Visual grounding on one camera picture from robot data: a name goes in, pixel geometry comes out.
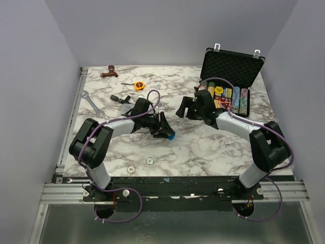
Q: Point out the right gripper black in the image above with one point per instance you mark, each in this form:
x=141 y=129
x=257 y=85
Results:
x=187 y=103

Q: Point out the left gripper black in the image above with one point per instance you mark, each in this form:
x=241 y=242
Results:
x=166 y=129

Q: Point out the red gold card deck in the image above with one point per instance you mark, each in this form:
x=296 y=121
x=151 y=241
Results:
x=224 y=104

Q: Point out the yellow round dealer chip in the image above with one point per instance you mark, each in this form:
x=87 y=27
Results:
x=219 y=90

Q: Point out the white green poker chip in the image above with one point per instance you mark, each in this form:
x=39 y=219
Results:
x=149 y=161

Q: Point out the white red poker chip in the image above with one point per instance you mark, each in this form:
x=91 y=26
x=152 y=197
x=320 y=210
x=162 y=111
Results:
x=131 y=169

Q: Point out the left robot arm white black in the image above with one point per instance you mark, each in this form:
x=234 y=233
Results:
x=90 y=145

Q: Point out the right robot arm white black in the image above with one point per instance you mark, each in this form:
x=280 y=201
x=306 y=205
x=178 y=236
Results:
x=268 y=145

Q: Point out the yellow green chip row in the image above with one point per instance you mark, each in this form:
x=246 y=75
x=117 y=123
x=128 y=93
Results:
x=211 y=88

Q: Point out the yellow tape measure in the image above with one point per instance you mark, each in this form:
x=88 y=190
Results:
x=139 y=86

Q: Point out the light blue chip row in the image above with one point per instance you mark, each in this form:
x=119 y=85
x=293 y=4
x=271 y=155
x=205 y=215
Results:
x=235 y=100

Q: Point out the pink green chip row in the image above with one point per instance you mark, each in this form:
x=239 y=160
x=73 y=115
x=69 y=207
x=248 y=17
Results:
x=243 y=102

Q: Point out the black socket T tool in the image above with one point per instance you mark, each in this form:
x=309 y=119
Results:
x=120 y=100

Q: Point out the black poker chip case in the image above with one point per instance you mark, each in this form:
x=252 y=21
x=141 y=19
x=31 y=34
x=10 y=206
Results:
x=228 y=68

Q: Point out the silver wrench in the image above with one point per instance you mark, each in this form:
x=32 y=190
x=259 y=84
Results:
x=85 y=95

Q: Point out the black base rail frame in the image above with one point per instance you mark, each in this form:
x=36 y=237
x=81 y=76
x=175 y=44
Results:
x=195 y=171

